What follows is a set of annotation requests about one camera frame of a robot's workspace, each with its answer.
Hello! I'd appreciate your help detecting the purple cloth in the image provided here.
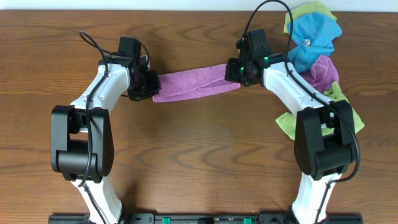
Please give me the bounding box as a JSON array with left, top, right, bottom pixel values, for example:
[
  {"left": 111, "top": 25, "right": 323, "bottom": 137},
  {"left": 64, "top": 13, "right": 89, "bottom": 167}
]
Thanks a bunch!
[
  {"left": 301, "top": 55, "right": 340, "bottom": 93},
  {"left": 152, "top": 64, "right": 241, "bottom": 103}
]

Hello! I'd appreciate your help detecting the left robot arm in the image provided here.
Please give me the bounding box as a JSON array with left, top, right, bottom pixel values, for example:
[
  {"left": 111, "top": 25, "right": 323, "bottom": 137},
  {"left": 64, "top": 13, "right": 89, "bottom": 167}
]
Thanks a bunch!
[{"left": 49, "top": 32, "right": 161, "bottom": 223}]

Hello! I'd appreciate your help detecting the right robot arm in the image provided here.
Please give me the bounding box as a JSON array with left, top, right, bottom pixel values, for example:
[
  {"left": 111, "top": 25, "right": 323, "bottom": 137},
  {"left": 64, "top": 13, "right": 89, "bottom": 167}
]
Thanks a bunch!
[{"left": 225, "top": 29, "right": 362, "bottom": 223}]

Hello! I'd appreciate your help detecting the blue cloth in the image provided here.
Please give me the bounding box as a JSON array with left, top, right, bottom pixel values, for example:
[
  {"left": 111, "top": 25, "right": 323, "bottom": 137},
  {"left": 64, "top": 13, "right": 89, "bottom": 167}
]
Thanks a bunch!
[{"left": 288, "top": 12, "right": 342, "bottom": 73}]

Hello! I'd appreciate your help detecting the purple cloth in pile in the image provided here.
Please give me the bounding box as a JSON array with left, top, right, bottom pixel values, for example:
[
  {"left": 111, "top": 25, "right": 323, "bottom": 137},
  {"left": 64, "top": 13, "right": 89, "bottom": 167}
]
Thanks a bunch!
[{"left": 301, "top": 55, "right": 340, "bottom": 93}]

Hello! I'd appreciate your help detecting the green cloth at top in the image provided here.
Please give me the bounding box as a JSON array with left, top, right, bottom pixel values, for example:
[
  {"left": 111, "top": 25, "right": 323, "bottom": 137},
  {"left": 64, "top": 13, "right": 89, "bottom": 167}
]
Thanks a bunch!
[{"left": 291, "top": 1, "right": 336, "bottom": 28}]

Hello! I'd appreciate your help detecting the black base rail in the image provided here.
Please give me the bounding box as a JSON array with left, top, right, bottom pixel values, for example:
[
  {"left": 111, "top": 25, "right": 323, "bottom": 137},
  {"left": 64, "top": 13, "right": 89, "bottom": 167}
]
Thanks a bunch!
[{"left": 48, "top": 213, "right": 363, "bottom": 224}]

